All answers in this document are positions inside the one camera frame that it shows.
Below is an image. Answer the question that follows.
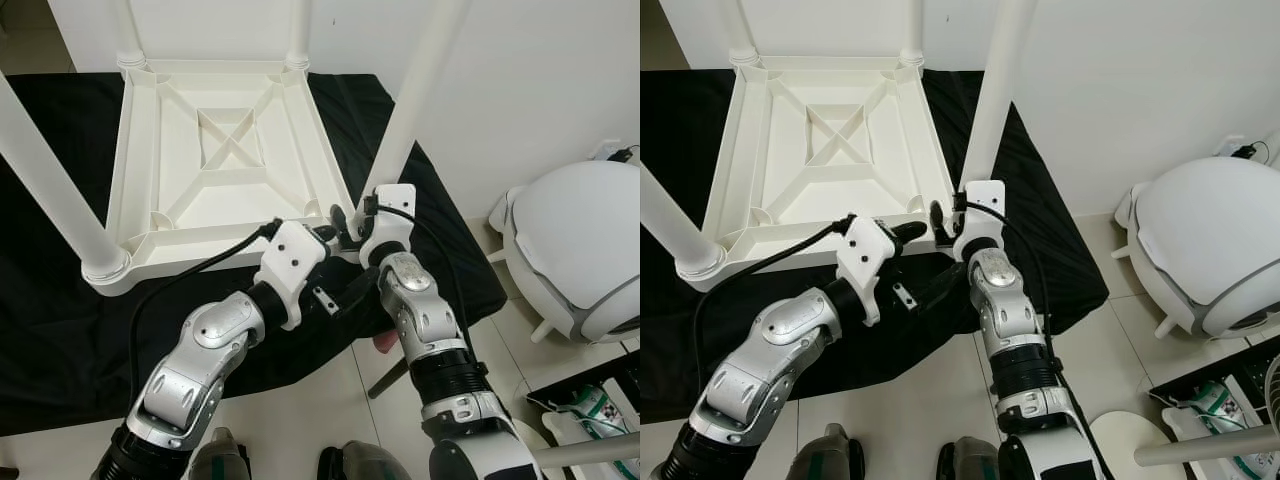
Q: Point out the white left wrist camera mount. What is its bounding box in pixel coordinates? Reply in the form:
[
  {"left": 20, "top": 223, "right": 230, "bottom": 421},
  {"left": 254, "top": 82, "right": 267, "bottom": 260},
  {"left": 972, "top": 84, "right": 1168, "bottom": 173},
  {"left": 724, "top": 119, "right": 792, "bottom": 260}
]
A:
[
  {"left": 252, "top": 222, "right": 331, "bottom": 331},
  {"left": 835, "top": 215, "right": 901, "bottom": 326}
]

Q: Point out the grey robot leg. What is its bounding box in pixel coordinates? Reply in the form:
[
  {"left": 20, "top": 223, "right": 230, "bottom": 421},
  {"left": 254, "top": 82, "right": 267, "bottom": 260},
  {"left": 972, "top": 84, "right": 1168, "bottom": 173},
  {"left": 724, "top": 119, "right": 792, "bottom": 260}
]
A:
[
  {"left": 318, "top": 443, "right": 411, "bottom": 480},
  {"left": 188, "top": 428, "right": 251, "bottom": 480},
  {"left": 935, "top": 440, "right": 1016, "bottom": 480},
  {"left": 795, "top": 423, "right": 866, "bottom": 480}
]

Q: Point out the black storage box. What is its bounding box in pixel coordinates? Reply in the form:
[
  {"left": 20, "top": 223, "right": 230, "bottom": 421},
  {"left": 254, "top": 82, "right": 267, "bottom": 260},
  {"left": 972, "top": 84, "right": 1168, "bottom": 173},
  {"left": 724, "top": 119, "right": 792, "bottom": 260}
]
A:
[
  {"left": 525, "top": 350, "right": 641, "bottom": 480},
  {"left": 1150, "top": 345, "right": 1280, "bottom": 480}
]

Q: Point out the white fan grille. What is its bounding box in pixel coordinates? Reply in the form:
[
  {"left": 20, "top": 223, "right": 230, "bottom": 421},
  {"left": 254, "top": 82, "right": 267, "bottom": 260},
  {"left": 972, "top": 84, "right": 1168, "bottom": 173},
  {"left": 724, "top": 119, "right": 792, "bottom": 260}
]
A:
[{"left": 1262, "top": 350, "right": 1280, "bottom": 426}]

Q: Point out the white green plastic bag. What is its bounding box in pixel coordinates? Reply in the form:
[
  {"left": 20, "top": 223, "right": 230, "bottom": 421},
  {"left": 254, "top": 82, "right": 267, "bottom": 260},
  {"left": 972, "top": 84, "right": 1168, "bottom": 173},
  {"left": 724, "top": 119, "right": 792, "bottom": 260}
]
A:
[
  {"left": 540, "top": 385, "right": 641, "bottom": 476},
  {"left": 1160, "top": 378, "right": 1271, "bottom": 466}
]

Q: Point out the grey left robot leg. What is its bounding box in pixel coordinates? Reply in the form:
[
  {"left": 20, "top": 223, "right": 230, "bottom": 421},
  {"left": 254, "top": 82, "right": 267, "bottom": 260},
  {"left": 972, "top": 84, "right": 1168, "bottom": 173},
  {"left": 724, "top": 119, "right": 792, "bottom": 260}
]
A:
[
  {"left": 795, "top": 423, "right": 866, "bottom": 480},
  {"left": 188, "top": 428, "right": 251, "bottom": 480}
]

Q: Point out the white plastic children table top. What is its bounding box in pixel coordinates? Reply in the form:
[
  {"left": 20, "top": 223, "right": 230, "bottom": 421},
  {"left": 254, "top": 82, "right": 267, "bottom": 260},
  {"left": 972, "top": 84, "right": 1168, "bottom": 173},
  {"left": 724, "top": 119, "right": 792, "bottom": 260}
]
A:
[
  {"left": 675, "top": 52, "right": 956, "bottom": 293},
  {"left": 80, "top": 55, "right": 361, "bottom": 298}
]

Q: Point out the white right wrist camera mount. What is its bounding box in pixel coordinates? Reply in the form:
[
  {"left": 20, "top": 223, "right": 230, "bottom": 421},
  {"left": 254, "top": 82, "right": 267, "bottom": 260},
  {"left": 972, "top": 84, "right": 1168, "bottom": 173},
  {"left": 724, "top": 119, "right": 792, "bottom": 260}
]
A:
[
  {"left": 358, "top": 183, "right": 416, "bottom": 266},
  {"left": 952, "top": 180, "right": 1006, "bottom": 263}
]

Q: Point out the black table cloth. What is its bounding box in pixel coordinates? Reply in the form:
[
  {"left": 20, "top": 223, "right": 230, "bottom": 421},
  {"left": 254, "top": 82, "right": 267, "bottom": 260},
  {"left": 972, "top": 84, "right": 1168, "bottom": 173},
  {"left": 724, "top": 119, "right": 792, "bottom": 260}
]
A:
[
  {"left": 0, "top": 72, "right": 509, "bottom": 436},
  {"left": 640, "top": 68, "right": 1111, "bottom": 431}
]

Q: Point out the white plastic chair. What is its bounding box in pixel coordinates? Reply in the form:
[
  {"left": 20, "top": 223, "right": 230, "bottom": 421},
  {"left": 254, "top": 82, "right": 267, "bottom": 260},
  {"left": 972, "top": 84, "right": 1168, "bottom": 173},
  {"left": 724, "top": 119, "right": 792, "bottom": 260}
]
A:
[
  {"left": 488, "top": 160, "right": 641, "bottom": 344},
  {"left": 1112, "top": 155, "right": 1280, "bottom": 341}
]

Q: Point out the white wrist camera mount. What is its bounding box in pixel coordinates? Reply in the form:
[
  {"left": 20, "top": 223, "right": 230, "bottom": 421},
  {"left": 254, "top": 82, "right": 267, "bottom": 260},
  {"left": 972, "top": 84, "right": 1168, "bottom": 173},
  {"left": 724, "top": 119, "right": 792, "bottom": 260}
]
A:
[
  {"left": 952, "top": 180, "right": 1006, "bottom": 263},
  {"left": 252, "top": 222, "right": 331, "bottom": 331},
  {"left": 835, "top": 215, "right": 901, "bottom": 326},
  {"left": 358, "top": 183, "right": 416, "bottom": 266}
]

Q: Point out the grey right robot leg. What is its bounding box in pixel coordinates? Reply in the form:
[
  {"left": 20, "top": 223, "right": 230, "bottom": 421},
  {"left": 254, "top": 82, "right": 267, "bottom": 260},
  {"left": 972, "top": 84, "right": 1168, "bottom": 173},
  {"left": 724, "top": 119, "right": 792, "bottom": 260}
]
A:
[
  {"left": 935, "top": 440, "right": 1016, "bottom": 480},
  {"left": 318, "top": 443, "right": 411, "bottom": 480}
]

